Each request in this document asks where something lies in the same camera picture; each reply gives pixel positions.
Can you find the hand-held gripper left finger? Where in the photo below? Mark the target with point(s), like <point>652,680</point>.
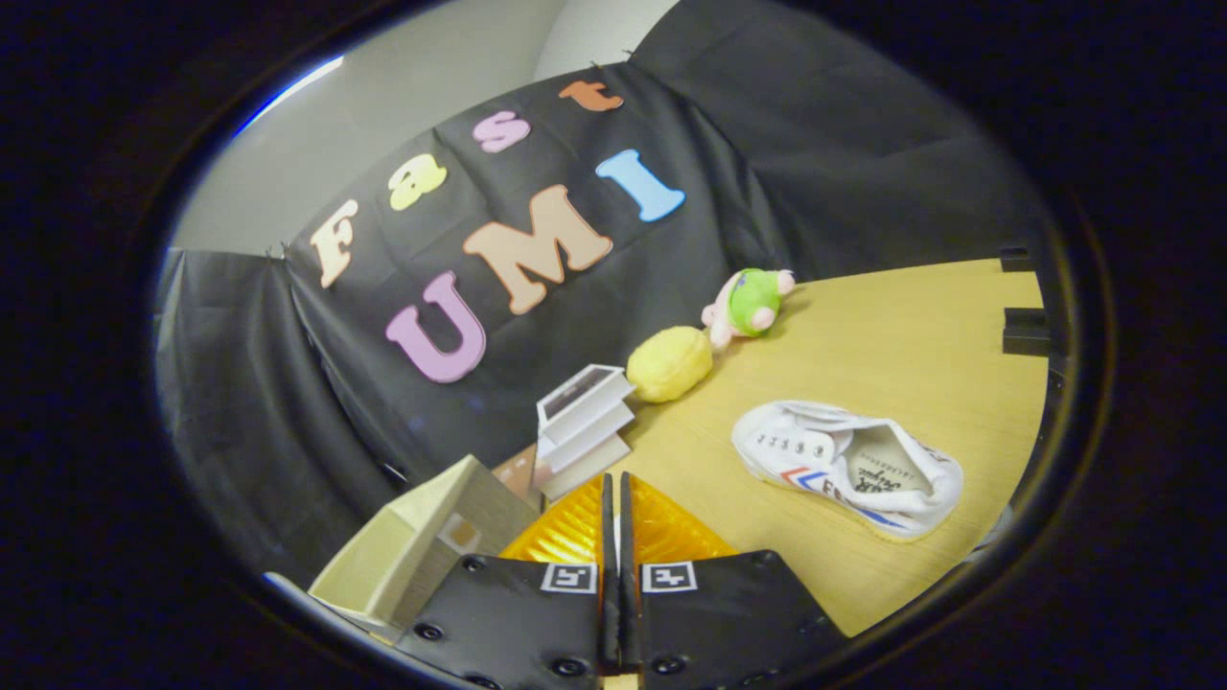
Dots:
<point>518,613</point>

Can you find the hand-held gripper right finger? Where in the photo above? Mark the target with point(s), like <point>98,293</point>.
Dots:
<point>729,613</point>

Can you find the black table clamp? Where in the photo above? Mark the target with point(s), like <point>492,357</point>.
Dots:
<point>1026,333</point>
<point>1018,260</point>

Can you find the white canvas shoe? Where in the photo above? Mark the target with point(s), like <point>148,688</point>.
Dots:
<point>815,450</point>

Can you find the yellow plush toy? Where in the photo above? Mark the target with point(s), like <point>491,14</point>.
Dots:
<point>671,364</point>

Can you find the pink and green plush toy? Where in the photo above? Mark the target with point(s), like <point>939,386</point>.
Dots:
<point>752,302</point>

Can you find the grey fabric storage box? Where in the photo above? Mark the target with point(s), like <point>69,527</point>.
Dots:
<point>383,565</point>

